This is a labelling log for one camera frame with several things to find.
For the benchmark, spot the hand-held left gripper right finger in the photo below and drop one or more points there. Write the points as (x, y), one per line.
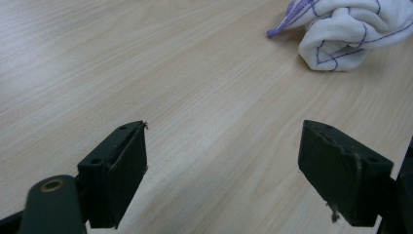
(337, 175)

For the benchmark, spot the white cloth with purple lines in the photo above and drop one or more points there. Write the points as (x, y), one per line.
(350, 35)

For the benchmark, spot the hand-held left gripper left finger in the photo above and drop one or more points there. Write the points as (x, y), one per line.
(121, 182)

